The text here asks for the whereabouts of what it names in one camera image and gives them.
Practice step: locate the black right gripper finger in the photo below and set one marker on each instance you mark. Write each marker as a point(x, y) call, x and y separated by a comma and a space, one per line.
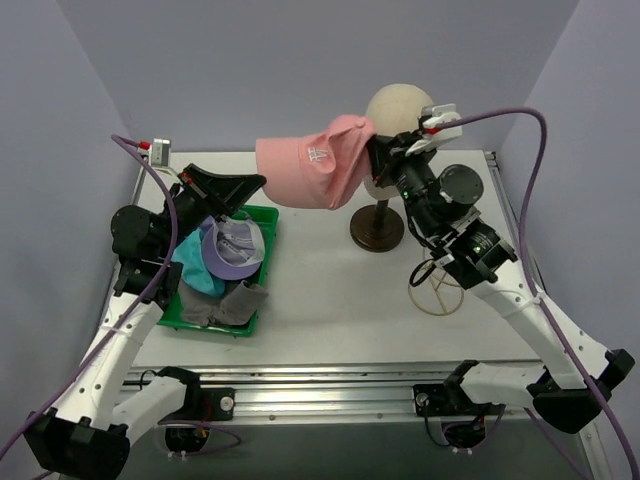
point(380, 178)
point(384, 153)

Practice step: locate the pink baseball cap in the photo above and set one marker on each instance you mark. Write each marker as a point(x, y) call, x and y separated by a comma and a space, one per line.
point(316, 171)

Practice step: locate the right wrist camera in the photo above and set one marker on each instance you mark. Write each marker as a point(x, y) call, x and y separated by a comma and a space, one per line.
point(434, 129)

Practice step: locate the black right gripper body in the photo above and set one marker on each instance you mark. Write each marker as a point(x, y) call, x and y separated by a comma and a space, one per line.
point(382, 160)

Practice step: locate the green plastic tray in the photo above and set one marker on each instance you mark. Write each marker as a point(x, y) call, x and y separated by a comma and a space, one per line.
point(267, 219)

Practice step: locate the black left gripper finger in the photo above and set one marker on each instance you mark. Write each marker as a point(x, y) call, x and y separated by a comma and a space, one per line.
point(226, 198)
point(194, 176)

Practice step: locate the gold wire hat frame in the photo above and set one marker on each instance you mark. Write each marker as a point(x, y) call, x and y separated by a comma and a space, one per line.
point(433, 291)

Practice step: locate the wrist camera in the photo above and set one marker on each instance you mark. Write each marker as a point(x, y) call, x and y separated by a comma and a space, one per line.
point(434, 129)
point(157, 152)

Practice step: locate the teal cap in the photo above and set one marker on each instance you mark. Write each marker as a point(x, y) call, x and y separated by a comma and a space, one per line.
point(194, 272)

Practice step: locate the purple baseball cap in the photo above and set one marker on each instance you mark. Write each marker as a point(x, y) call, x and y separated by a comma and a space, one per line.
point(232, 249)

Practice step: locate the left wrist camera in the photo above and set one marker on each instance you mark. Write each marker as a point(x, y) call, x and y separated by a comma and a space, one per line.
point(157, 152)

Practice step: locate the mannequin head stand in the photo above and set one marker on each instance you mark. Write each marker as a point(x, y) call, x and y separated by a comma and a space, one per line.
point(395, 105)

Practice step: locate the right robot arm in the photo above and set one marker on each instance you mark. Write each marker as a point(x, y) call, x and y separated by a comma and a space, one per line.
point(576, 371)

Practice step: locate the grey cap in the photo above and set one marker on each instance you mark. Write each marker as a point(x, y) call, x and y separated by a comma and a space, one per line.
point(235, 308)

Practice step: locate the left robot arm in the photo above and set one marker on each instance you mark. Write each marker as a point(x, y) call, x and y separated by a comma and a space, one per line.
point(84, 432)

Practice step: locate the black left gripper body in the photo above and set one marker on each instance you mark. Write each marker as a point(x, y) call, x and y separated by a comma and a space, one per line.
point(195, 189)

